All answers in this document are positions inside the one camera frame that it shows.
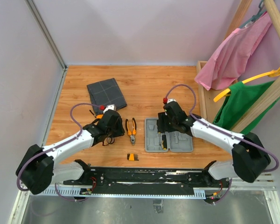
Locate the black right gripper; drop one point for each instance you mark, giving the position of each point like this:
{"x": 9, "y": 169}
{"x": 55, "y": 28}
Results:
{"x": 163, "y": 127}

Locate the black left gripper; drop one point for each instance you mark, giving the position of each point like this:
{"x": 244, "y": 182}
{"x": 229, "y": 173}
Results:
{"x": 120, "y": 130}

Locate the grey plastic tool case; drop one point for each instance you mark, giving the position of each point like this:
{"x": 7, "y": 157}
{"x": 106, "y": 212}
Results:
{"x": 177, "y": 142}

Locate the orange black pliers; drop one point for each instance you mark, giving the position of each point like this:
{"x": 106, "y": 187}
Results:
{"x": 131, "y": 133}

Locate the black yellow slim screwdriver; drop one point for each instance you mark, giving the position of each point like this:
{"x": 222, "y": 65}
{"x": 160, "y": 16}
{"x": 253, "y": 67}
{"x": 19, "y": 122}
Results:
{"x": 164, "y": 142}

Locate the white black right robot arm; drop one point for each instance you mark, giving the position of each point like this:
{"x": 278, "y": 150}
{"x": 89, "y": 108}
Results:
{"x": 249, "y": 159}

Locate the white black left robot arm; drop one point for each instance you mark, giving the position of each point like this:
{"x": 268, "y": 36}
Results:
{"x": 41, "y": 166}

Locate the orange tape measure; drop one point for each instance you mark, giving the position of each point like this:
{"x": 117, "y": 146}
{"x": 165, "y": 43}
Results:
{"x": 99, "y": 116}

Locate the dark grey checked cloth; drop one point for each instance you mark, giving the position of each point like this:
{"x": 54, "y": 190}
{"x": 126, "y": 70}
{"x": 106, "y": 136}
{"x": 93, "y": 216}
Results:
{"x": 106, "y": 92}

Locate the orange black hex key set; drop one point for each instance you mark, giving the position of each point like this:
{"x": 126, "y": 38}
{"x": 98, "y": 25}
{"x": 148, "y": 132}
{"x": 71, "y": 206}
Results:
{"x": 132, "y": 157}

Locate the pink shirt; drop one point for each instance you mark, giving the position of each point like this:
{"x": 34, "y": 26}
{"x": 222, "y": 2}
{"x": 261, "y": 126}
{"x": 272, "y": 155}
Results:
{"x": 229, "y": 60}

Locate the green shirt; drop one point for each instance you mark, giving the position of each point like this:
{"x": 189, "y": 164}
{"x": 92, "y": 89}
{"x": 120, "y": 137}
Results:
{"x": 241, "y": 98}

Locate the yellow clothes hanger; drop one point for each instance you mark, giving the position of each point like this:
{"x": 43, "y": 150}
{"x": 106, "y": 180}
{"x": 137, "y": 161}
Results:
{"x": 226, "y": 92}

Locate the teal clothes hanger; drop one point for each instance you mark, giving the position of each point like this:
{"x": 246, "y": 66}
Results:
{"x": 255, "y": 17}

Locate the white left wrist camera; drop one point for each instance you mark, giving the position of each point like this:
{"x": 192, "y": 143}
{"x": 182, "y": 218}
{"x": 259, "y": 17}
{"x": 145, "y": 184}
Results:
{"x": 109, "y": 107}

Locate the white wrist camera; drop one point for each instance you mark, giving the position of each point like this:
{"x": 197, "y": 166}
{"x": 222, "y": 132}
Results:
{"x": 170, "y": 100}
{"x": 109, "y": 107}

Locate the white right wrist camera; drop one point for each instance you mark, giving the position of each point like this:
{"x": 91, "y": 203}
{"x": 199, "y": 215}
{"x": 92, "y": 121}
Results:
{"x": 170, "y": 100}

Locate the wooden clothes rack frame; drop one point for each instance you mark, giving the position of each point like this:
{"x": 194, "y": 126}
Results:
{"x": 211, "y": 100}

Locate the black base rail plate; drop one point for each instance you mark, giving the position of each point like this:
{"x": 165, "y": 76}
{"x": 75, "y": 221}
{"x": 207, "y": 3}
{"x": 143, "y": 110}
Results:
{"x": 147, "y": 181}

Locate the aluminium frame rail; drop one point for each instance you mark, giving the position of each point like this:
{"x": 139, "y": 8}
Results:
{"x": 264, "y": 182}

